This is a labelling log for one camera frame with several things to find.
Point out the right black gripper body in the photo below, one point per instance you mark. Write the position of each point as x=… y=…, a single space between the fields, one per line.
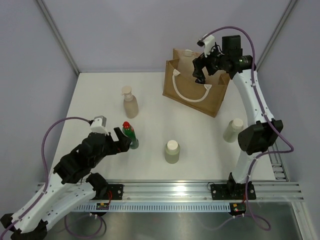
x=215 y=61

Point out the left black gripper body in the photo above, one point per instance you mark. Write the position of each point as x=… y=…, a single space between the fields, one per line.
x=110 y=148

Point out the green dish soap bottle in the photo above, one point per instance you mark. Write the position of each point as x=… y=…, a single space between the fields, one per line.
x=129 y=131

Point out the beige pump soap bottle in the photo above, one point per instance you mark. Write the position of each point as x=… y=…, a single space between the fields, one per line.
x=130 y=103

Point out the olive bottle white cap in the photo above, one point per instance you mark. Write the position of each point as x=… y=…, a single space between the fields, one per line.
x=234 y=127
x=172 y=151

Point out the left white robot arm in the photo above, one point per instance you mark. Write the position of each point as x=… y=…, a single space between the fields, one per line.
x=71 y=184

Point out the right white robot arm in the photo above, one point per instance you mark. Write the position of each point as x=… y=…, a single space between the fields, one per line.
x=262 y=130

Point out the brown canvas tote bag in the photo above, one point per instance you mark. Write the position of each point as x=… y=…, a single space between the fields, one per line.
x=180 y=85

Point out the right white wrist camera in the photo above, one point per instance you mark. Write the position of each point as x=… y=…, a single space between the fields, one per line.
x=208 y=42

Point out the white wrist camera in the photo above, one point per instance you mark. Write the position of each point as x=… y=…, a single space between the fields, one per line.
x=98 y=125
x=208 y=42

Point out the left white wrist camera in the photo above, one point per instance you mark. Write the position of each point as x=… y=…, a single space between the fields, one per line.
x=98 y=125

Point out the white slotted cable duct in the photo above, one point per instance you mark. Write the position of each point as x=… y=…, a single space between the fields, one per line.
x=155 y=207

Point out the right aluminium frame post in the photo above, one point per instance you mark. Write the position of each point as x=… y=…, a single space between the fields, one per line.
x=289 y=9

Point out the aluminium frame post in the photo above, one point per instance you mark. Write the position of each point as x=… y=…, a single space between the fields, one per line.
x=289 y=9
x=48 y=18

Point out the right side aluminium rail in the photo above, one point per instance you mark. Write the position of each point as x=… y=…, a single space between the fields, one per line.
x=278 y=167

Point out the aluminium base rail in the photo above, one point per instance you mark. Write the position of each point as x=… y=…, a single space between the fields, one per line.
x=199 y=190

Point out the left aluminium frame post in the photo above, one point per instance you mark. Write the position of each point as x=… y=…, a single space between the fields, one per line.
x=48 y=18

